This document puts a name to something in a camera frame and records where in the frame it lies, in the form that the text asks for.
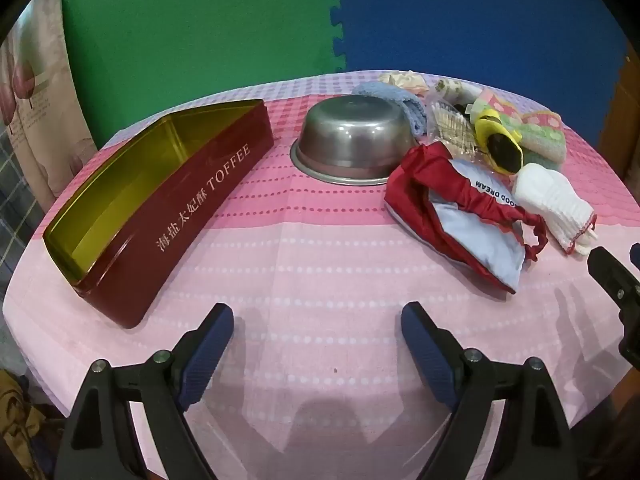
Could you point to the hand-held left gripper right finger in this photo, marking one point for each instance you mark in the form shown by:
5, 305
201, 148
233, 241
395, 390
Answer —
425, 355

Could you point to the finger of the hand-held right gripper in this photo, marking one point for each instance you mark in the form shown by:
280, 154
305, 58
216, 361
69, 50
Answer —
610, 272
636, 252

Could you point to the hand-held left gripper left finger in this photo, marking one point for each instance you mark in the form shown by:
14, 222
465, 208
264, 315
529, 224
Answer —
207, 355

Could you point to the white knit glove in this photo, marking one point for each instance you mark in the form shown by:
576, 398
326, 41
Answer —
555, 200

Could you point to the red tin box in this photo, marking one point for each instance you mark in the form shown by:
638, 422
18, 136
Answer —
200, 200

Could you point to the cotton swab packet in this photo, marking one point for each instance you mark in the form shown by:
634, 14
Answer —
450, 127

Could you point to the cream ruffled cloth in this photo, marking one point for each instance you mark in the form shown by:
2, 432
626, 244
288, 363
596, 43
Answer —
400, 80

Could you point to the wooden furniture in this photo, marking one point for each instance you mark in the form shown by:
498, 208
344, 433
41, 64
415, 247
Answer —
622, 120

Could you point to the pink checked tablecloth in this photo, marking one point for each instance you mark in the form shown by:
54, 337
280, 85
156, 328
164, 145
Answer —
320, 260

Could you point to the green striped flowered cloth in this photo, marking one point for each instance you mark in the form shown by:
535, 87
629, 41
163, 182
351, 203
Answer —
542, 132

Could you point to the yellow and black cloth item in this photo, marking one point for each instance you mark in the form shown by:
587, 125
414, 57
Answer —
502, 147

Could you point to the yellow brown cloth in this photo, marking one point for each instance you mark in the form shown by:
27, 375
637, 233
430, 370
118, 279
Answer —
17, 425

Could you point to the pink green checked cloth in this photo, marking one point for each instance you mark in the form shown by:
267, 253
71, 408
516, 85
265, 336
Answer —
495, 102

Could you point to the steel bowl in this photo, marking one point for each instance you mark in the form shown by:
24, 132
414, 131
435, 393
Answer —
350, 140

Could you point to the white rolled printed towel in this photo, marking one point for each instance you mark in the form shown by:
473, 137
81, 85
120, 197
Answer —
452, 87

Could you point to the light blue towel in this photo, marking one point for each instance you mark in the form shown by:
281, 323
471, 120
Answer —
395, 100

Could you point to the blue foam mat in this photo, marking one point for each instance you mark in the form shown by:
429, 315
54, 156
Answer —
475, 15

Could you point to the pink flowered curtain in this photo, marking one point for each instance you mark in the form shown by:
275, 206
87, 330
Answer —
35, 110

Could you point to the green foam mat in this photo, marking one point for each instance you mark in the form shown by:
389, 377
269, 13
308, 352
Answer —
200, 35

